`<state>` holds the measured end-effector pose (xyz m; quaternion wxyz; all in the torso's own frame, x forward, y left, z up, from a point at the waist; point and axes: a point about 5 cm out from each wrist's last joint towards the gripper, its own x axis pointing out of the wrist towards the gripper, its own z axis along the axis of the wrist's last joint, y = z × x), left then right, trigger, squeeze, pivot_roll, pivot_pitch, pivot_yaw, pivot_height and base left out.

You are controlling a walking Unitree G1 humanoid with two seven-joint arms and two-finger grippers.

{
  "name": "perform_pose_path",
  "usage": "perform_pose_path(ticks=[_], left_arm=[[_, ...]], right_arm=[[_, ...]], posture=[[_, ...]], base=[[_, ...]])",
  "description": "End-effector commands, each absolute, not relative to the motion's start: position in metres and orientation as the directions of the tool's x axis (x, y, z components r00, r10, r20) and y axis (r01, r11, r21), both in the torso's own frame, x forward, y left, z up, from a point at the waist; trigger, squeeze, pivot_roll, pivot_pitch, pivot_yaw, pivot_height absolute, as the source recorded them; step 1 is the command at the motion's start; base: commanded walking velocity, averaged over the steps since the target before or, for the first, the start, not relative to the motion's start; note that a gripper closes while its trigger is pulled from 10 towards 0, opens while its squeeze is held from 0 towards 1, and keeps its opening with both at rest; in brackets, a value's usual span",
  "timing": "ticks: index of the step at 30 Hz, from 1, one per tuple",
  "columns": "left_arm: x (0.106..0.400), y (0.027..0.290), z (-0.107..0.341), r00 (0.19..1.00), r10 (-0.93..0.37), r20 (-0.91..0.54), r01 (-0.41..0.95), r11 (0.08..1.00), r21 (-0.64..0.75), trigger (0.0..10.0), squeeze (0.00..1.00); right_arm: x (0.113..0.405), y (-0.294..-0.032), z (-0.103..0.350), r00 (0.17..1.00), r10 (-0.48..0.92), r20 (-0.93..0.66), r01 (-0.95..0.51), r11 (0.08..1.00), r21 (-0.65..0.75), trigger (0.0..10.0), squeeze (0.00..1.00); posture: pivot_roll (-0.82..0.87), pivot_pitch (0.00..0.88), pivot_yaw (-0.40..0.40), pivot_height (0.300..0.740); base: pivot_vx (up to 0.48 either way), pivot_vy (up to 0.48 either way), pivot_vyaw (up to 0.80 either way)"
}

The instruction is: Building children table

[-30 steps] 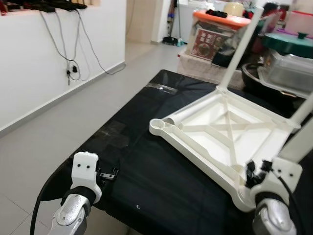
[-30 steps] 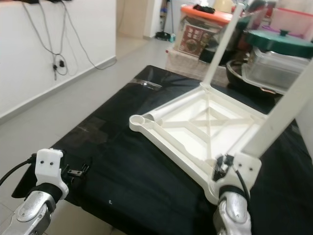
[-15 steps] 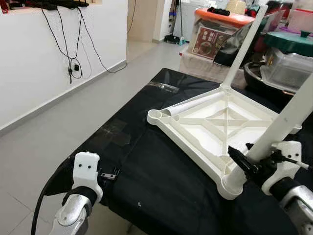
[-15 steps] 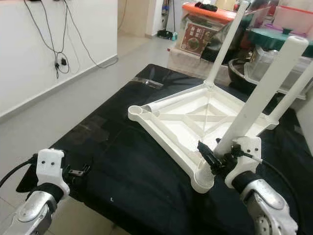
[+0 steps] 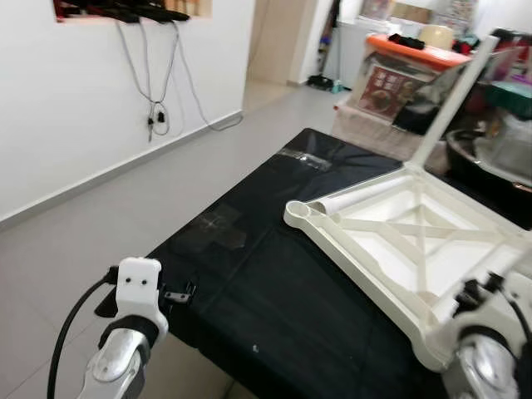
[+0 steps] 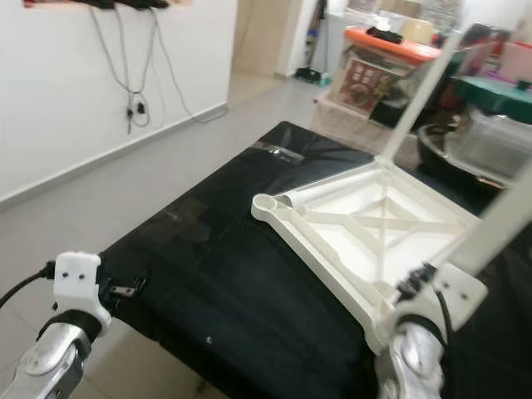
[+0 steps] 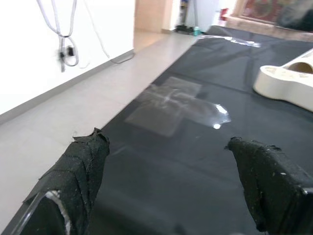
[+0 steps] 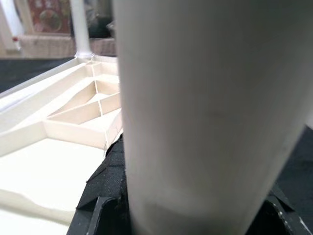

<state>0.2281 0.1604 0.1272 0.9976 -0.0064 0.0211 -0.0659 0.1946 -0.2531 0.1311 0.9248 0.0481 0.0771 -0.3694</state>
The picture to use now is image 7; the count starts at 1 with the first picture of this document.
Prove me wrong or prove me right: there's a black glossy bag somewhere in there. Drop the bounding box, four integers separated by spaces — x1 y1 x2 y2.
276 0 313 31

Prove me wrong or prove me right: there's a clear crinkled tape strip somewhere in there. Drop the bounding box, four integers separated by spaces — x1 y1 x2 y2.
200 34 261 48

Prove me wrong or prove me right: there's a small red white bottle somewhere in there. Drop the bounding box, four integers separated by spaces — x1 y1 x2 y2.
219 8 229 25

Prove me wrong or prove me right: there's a black wall power cable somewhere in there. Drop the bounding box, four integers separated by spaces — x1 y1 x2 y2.
36 0 111 73

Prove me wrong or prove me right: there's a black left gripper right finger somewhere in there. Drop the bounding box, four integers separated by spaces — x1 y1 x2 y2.
224 136 313 235

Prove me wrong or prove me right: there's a clear flat tape patch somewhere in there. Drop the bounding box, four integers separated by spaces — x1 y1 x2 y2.
124 76 232 137

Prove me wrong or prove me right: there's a red printed cardboard box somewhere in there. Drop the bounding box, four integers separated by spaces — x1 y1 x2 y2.
241 0 282 24

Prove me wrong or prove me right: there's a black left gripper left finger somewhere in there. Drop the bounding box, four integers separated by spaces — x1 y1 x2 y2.
0 127 111 235

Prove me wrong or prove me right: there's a white plastic table top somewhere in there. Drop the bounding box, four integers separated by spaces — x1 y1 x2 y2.
253 47 313 113

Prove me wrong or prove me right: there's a dark floor mop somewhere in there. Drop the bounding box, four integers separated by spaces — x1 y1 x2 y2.
176 0 203 36

